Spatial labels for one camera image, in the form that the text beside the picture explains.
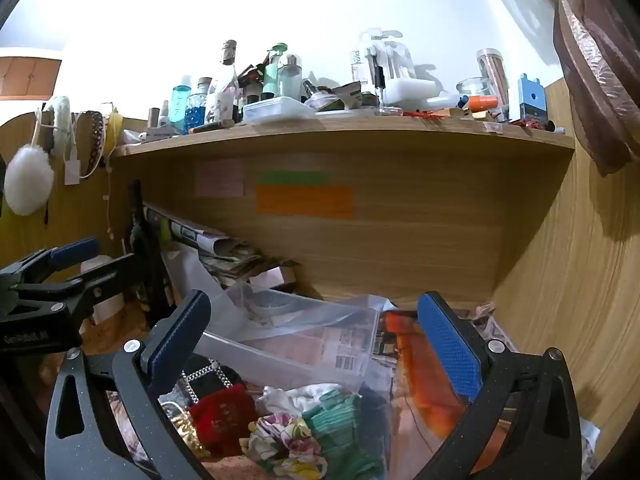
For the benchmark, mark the white plastic jar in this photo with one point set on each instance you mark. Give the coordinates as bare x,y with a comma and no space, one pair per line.
107,305

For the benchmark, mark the white fluffy puff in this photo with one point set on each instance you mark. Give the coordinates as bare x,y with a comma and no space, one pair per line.
27,182

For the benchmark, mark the small brown cardboard box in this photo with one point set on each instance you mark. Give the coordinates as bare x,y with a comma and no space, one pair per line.
275,276

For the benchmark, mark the frosted bottle with silver cap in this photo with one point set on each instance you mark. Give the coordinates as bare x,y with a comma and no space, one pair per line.
289,80

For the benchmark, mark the clear jar of sticks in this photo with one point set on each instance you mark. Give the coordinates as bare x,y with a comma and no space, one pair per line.
492,77

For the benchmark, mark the yellow hanging item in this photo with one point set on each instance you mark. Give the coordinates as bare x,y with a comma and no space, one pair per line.
115,130

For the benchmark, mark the wooden shelf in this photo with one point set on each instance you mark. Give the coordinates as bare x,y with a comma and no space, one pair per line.
350,132

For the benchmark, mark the floral cloth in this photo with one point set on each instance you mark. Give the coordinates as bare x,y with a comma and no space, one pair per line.
280,442

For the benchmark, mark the black wine bottle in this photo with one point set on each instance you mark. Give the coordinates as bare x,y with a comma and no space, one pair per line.
145,255

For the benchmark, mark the crumpled newspaper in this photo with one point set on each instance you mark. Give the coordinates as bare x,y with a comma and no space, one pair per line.
492,327

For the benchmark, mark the green pump bottle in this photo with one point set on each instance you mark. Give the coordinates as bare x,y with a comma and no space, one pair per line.
271,77

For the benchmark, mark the green knitted cloth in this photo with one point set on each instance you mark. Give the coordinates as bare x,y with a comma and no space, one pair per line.
345,430

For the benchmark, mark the clear glass bottle with cork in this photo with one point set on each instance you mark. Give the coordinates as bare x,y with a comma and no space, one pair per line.
224,90

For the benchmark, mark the stack of newspapers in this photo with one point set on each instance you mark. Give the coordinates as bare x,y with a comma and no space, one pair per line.
210,242

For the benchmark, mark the dark cloth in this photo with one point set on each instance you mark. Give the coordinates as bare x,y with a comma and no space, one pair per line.
375,415

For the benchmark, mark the brown curtain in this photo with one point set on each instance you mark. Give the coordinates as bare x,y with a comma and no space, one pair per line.
595,70

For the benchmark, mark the white fluffy headband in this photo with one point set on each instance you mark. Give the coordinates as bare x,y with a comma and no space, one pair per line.
62,120

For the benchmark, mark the green sticky note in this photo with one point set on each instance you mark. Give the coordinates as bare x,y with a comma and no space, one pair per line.
294,178

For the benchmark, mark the blue box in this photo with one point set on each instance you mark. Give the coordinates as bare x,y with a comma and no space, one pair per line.
531,100

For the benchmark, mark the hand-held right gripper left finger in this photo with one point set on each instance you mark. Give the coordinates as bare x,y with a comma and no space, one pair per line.
176,332

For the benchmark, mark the blue liquid bottle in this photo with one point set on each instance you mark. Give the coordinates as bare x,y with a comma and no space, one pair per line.
180,107

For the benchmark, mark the bottle of blue beads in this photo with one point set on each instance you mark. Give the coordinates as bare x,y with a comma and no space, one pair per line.
197,110

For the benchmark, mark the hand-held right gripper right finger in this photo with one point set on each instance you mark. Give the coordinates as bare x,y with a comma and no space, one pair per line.
452,345

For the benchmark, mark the orange printed paper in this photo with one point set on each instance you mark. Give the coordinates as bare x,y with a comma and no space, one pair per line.
407,360

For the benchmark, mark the clear plastic storage box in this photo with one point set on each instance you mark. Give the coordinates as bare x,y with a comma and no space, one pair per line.
295,330

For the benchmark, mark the orange sticky note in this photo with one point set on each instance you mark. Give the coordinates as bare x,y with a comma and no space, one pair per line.
305,202

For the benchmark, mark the white cloth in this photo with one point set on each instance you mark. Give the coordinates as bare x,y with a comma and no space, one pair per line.
300,395

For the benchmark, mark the clear plastic lidded box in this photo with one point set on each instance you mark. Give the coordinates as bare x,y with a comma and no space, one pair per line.
277,109

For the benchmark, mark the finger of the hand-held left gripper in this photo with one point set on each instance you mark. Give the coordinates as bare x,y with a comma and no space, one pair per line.
75,251
100,280

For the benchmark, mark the red fabric pouch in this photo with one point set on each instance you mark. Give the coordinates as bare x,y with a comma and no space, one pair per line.
222,417

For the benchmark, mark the studded headband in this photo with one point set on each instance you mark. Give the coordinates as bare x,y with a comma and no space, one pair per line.
96,135

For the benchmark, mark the pink sticky note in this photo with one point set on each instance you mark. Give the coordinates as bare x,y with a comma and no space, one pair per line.
220,178

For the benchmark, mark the glass jar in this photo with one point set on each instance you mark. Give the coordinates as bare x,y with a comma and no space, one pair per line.
474,87

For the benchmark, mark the clear plastic bag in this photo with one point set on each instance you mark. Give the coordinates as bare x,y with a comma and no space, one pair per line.
200,272

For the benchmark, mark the white plastic box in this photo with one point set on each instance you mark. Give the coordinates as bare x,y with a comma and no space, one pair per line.
415,91

